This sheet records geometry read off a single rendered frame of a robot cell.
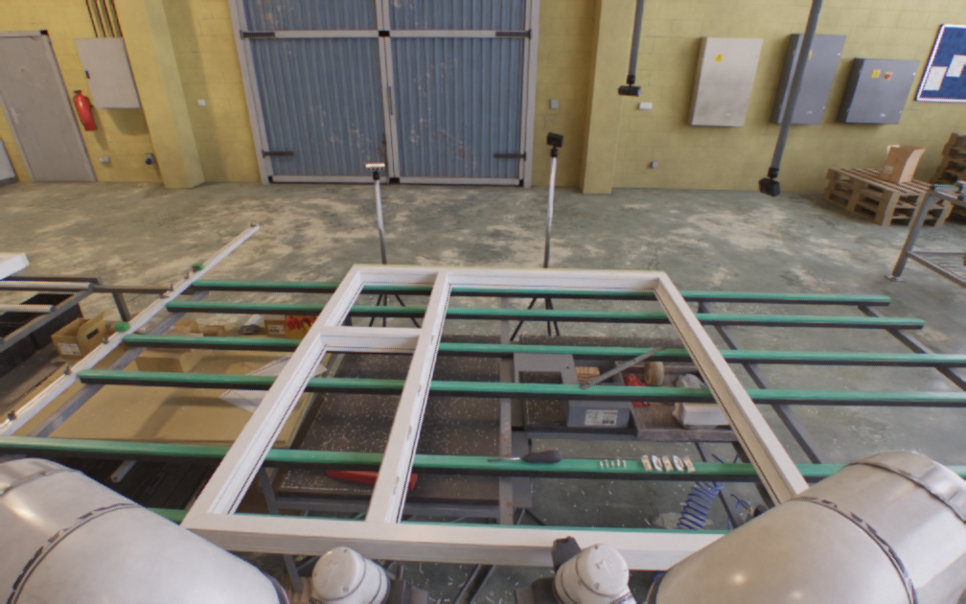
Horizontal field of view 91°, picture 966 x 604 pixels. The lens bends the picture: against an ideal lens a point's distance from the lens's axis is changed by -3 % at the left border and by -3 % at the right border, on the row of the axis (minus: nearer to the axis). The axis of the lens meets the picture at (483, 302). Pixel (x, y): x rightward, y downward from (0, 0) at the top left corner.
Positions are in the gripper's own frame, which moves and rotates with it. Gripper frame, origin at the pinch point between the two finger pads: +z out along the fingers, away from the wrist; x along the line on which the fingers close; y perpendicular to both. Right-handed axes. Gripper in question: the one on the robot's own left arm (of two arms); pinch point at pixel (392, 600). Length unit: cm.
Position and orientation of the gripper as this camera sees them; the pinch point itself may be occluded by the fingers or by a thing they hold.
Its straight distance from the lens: 130.0
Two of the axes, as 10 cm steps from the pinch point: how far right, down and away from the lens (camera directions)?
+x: -9.8, 0.3, 1.8
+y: 0.9, -7.8, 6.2
